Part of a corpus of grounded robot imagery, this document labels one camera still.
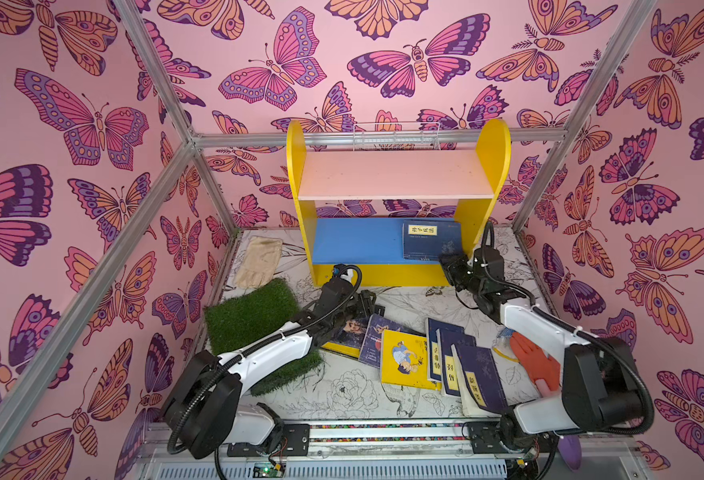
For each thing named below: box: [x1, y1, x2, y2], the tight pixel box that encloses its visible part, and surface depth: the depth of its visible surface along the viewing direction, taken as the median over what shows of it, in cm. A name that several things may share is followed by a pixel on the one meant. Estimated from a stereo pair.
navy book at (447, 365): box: [436, 328, 477, 397], surface depth 85 cm
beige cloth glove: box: [234, 236, 283, 289], surface depth 114 cm
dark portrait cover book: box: [325, 315, 372, 349], surface depth 89 cm
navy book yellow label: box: [402, 220, 462, 261], surface depth 97 cm
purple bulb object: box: [557, 435, 582, 473], surface depth 72 cm
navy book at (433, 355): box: [426, 317, 465, 382], surface depth 86 cm
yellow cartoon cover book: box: [380, 329, 442, 390], surface depth 84 cm
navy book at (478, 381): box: [451, 343, 509, 417], surface depth 82 cm
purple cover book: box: [358, 314, 403, 368], surface depth 87 cm
